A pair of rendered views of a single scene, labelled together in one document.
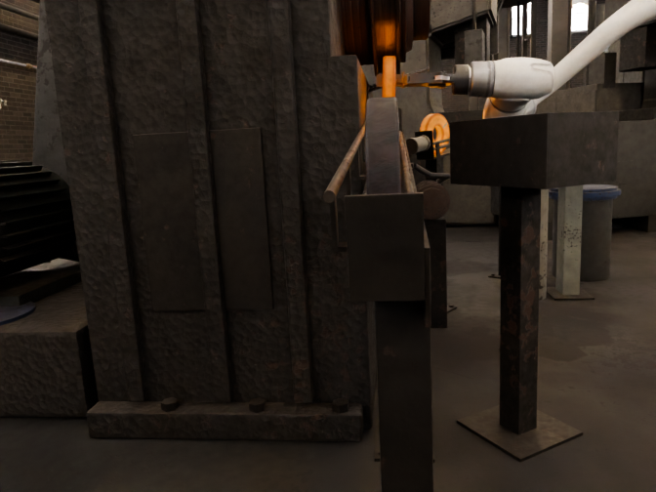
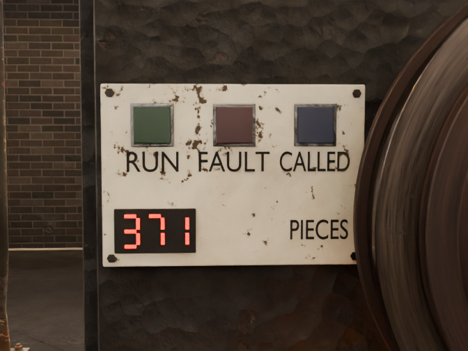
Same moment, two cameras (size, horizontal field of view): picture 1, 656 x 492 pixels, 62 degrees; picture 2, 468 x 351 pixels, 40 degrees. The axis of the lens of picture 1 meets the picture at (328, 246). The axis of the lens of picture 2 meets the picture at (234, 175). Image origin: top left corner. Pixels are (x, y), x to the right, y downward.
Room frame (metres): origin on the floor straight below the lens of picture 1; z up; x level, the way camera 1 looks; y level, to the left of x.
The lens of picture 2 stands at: (1.25, -0.69, 1.19)
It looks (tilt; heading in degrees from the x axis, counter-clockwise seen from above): 4 degrees down; 80
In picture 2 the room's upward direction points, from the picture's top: straight up
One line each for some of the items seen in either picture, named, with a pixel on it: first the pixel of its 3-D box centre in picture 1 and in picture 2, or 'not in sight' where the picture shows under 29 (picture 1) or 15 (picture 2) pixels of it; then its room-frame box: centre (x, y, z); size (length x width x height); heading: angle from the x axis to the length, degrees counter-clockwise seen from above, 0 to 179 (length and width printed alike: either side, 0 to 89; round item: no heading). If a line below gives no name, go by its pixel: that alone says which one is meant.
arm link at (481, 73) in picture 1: (478, 79); not in sight; (1.46, -0.41, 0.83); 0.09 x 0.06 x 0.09; 173
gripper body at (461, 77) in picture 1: (450, 79); not in sight; (1.46, -0.34, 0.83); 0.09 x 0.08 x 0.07; 83
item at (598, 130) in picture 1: (526, 283); not in sight; (1.16, -0.44, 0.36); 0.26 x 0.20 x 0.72; 28
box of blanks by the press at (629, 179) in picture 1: (571, 175); not in sight; (3.95, -1.79, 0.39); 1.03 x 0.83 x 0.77; 98
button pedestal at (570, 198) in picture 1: (569, 223); not in sight; (2.27, -1.02, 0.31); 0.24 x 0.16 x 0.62; 173
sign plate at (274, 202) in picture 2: not in sight; (233, 175); (1.36, -0.06, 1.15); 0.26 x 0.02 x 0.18; 173
